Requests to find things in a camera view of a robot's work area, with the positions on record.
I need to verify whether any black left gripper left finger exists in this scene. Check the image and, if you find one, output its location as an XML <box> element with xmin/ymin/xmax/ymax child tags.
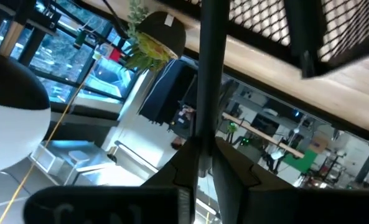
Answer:
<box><xmin>24</xmin><ymin>136</ymin><xmax>200</xmax><ymax>224</ymax></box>

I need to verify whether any yellow hanging cord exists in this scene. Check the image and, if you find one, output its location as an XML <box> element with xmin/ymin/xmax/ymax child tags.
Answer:
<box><xmin>0</xmin><ymin>58</ymin><xmax>96</xmax><ymax>224</ymax></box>

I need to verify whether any black mesh desk organizer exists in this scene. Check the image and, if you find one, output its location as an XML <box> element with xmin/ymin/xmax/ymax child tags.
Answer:
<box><xmin>159</xmin><ymin>0</ymin><xmax>369</xmax><ymax>78</ymax></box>

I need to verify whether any black partition cabinet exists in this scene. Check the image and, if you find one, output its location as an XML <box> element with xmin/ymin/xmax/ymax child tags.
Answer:
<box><xmin>139</xmin><ymin>58</ymin><xmax>200</xmax><ymax>125</ymax></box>

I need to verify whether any person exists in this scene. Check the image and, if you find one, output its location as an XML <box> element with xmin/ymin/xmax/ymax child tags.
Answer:
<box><xmin>170</xmin><ymin>105</ymin><xmax>199</xmax><ymax>150</ymax></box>

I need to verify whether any potted succulent plant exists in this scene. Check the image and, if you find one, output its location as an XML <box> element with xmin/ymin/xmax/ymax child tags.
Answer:
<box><xmin>123</xmin><ymin>0</ymin><xmax>187</xmax><ymax>74</ymax></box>

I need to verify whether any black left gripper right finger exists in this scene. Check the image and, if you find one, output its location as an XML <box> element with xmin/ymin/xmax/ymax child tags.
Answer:
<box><xmin>212</xmin><ymin>138</ymin><xmax>369</xmax><ymax>224</ymax></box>

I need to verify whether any white globe table lamp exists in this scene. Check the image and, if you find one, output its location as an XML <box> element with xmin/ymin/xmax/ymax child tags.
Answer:
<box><xmin>0</xmin><ymin>51</ymin><xmax>52</xmax><ymax>175</ymax></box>

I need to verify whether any red box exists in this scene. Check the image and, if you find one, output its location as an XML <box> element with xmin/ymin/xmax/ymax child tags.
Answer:
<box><xmin>109</xmin><ymin>49</ymin><xmax>123</xmax><ymax>62</ymax></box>

